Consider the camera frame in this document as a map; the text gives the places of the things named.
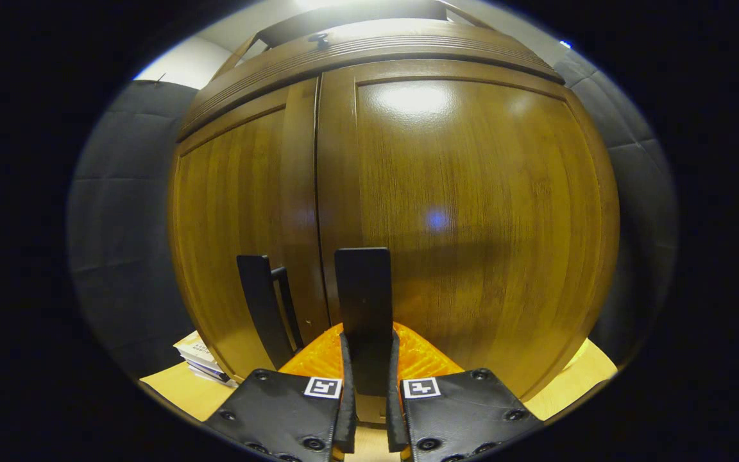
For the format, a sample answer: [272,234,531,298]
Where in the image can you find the white paperback book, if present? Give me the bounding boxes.
[183,359,226,378]
[174,332,216,364]
[191,369,239,388]

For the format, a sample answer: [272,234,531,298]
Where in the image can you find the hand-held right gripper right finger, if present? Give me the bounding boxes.
[386,323,545,462]

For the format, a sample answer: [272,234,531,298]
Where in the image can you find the wooden shoe cabinet door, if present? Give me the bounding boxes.
[169,78,330,381]
[316,59,620,402]

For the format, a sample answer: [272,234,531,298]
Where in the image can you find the wooden double-door shoe cabinet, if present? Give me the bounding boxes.
[167,0,622,424]

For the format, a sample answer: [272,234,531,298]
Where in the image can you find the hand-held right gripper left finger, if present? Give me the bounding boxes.
[203,323,357,462]

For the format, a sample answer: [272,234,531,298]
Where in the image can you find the black door handle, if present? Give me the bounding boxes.
[335,248,393,397]
[237,255,305,371]

